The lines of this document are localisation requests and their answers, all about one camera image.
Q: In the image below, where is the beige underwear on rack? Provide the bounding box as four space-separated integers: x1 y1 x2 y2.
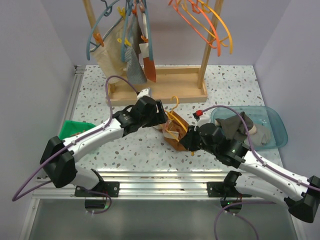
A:
89 17 127 78

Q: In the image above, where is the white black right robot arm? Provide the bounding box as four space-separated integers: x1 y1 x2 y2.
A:
179 123 320 223

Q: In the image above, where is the orange clothespin on hanger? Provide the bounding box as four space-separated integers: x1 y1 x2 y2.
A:
92 33 105 47

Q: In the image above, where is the striped grey underwear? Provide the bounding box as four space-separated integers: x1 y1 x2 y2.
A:
124 15 147 85

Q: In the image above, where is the yellow clothespin on hanger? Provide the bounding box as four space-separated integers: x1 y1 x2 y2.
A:
117 38 132 47

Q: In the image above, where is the wooden hanger rack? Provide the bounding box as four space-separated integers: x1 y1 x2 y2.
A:
83 0 233 103

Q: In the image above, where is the brown underwear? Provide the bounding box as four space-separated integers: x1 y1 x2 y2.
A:
161 111 196 152

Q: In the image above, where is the yellow plastic hanger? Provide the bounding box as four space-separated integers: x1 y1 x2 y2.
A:
163 95 196 157

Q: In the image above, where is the green plastic bin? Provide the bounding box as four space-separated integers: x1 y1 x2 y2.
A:
58 120 96 140

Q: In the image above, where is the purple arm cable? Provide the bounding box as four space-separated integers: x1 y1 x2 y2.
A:
11 75 141 202
201 104 311 240

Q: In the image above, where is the orange hanger on rack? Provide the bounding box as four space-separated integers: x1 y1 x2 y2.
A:
168 0 222 57

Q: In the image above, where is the olive grey underwear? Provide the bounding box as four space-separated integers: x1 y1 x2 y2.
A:
214 111 254 143

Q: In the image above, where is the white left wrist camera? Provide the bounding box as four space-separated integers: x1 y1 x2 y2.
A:
137 87 152 99

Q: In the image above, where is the aluminium rail frame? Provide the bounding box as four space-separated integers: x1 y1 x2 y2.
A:
18 65 307 240

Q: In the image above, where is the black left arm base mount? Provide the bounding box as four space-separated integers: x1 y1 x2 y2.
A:
71 168 120 198

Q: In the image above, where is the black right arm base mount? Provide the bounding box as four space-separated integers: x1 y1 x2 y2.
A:
206 170 252 199

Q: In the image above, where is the teal plastic tub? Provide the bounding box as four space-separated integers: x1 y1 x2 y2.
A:
211 106 288 150

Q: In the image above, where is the rust orange underwear on rack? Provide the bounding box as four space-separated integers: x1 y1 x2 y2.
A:
139 10 157 83

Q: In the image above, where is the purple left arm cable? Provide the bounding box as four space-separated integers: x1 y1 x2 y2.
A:
11 75 141 202

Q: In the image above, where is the blue plastic hanger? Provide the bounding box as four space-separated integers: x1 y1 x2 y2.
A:
86 0 133 61
120 0 136 63
139 0 154 61

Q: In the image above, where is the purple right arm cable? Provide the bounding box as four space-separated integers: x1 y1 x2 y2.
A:
201 104 311 240

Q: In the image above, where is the yellow hanger on rack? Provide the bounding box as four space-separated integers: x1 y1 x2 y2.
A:
183 0 234 55

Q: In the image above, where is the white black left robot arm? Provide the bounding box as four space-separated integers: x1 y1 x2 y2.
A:
40 96 168 197

